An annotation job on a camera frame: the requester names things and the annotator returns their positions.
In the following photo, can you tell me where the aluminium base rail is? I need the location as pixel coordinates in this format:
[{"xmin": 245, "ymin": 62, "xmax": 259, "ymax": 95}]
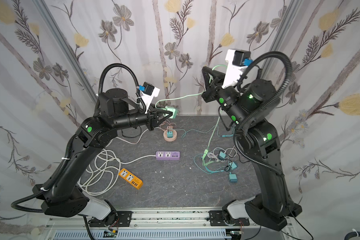
[{"xmin": 40, "ymin": 207, "xmax": 298, "ymax": 240}]

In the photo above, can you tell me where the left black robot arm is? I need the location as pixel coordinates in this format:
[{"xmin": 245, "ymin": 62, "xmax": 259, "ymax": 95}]
[{"xmin": 11, "ymin": 63, "xmax": 172, "ymax": 221}]

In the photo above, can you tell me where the round pink power socket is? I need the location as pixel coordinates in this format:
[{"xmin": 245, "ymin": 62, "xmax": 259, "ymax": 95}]
[{"xmin": 163, "ymin": 129, "xmax": 178, "ymax": 142}]

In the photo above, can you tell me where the black cable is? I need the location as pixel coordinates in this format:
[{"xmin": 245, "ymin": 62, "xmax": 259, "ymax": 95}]
[{"xmin": 221, "ymin": 149, "xmax": 250, "ymax": 173}]

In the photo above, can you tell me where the purple power strip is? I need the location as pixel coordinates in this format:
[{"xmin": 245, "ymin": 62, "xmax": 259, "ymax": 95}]
[{"xmin": 156, "ymin": 151, "xmax": 180, "ymax": 161}]

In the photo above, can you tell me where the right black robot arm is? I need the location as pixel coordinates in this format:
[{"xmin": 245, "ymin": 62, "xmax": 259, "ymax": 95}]
[{"xmin": 202, "ymin": 49, "xmax": 302, "ymax": 231}]

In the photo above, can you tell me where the small teal charger plug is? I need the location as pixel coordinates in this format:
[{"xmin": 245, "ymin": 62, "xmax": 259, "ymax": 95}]
[{"xmin": 218, "ymin": 151, "xmax": 227, "ymax": 161}]

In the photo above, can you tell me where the orange power strip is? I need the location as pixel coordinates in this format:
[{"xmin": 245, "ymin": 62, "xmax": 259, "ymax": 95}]
[{"xmin": 119, "ymin": 168, "xmax": 143, "ymax": 190}]

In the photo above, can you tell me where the pink usb cable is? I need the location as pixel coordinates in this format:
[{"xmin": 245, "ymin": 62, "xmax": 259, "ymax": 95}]
[{"xmin": 157, "ymin": 118, "xmax": 176, "ymax": 130}]

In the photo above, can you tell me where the large teal charger plug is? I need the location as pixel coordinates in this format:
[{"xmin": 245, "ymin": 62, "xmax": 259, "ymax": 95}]
[{"xmin": 229, "ymin": 162, "xmax": 238, "ymax": 171}]

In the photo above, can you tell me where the loose teal charger plug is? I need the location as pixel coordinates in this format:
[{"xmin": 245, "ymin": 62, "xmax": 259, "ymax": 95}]
[{"xmin": 229, "ymin": 173, "xmax": 238, "ymax": 184}]

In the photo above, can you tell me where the white coiled power cable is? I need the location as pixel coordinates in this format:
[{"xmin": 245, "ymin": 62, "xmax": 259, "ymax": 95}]
[{"xmin": 77, "ymin": 148, "xmax": 157, "ymax": 197}]

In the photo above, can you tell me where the green charger plug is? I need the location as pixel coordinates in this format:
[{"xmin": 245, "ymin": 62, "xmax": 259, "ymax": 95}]
[{"xmin": 165, "ymin": 106, "xmax": 178, "ymax": 119}]

